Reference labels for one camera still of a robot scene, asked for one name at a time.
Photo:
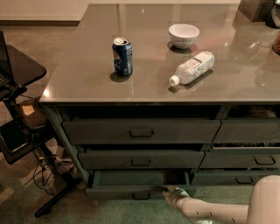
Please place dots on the black laptop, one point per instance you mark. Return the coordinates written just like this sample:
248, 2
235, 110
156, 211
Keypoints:
6, 75

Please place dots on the white ceramic bowl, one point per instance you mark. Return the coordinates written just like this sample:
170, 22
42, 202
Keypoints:
183, 35

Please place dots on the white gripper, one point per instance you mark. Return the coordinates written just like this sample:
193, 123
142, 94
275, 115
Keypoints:
180, 198

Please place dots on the grey drawer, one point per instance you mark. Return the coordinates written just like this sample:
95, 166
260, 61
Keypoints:
229, 178
141, 131
140, 159
233, 159
248, 131
135, 184

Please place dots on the brown box with label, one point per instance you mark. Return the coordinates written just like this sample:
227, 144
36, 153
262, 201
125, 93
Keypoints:
32, 113

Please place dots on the clear plastic water bottle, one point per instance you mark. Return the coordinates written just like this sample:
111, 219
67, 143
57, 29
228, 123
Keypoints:
192, 68

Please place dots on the black laptop stand cart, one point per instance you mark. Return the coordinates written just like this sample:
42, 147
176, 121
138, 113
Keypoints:
18, 139

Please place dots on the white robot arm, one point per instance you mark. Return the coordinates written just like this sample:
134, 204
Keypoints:
263, 206

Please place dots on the blue Pepsi soda can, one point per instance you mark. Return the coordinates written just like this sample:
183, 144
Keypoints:
123, 56

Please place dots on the grey drawer cabinet frame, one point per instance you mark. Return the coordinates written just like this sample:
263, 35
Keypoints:
60, 112

